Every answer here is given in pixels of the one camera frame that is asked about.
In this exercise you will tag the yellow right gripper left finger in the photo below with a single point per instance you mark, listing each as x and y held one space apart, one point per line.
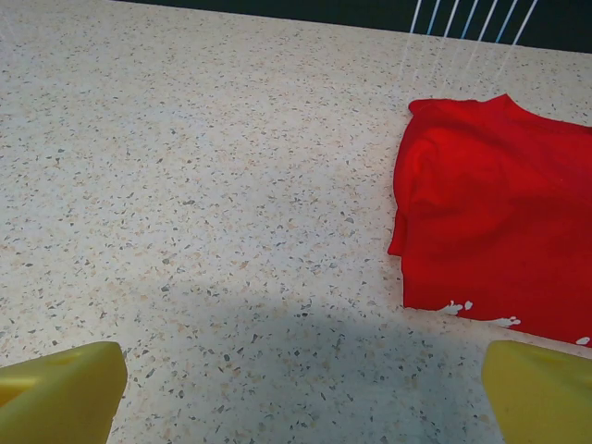
60 398

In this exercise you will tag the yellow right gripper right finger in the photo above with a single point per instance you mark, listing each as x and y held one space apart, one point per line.
546 398

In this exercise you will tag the red t-shirt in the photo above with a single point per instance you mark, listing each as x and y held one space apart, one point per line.
499 208

